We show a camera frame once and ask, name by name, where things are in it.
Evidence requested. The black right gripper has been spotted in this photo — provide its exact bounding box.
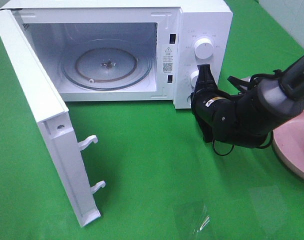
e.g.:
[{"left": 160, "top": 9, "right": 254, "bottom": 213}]
[{"left": 191, "top": 64, "right": 244, "bottom": 143}]

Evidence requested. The pink round plate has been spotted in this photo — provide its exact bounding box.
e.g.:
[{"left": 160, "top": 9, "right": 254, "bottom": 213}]
[{"left": 273, "top": 111, "right": 304, "bottom": 179}]

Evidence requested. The white microwave door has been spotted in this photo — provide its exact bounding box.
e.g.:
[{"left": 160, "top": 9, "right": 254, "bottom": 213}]
[{"left": 0, "top": 10, "right": 106, "bottom": 227}]

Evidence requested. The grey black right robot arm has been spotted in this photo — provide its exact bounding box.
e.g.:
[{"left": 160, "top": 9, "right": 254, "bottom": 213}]
[{"left": 191, "top": 55, "right": 304, "bottom": 149}]

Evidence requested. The lower white timer knob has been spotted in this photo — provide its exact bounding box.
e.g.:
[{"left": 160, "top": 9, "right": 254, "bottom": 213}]
[{"left": 190, "top": 70, "right": 199, "bottom": 88}]

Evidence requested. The upper white power knob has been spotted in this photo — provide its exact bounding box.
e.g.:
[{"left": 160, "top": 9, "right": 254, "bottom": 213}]
[{"left": 194, "top": 36, "right": 214, "bottom": 60}]

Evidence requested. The glass microwave turntable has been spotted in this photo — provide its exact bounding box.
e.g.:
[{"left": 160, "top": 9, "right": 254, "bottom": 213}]
[{"left": 61, "top": 39, "right": 156, "bottom": 91}]

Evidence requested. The white microwave oven body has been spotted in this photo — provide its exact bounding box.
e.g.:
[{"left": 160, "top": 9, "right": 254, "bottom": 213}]
[{"left": 0, "top": 0, "right": 233, "bottom": 109}]

